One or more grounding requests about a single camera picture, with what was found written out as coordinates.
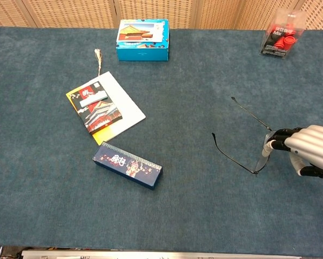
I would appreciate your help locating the blue box with palace picture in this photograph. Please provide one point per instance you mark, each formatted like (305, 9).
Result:
(142, 52)

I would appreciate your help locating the thin black metal eyeglasses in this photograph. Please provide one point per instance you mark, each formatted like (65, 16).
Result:
(262, 162)

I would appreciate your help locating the black palace print notebook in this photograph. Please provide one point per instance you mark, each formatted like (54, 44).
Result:
(102, 114)

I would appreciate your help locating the clear box with red capsules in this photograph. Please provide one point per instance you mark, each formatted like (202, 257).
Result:
(283, 40)

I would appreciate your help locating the aluminium rail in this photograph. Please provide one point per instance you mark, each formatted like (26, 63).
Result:
(150, 255)

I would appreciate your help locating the woven rattan folding screen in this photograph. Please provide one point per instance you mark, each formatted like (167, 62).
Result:
(69, 13)

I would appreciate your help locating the long dark blue printed box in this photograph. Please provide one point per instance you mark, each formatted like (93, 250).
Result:
(126, 167)

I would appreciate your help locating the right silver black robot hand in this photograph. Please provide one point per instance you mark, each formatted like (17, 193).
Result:
(312, 145)

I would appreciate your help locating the teal carpet table cover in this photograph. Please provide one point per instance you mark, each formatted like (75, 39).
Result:
(191, 210)

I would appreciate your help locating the white and yellow booklet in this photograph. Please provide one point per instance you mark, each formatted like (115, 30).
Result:
(127, 108)

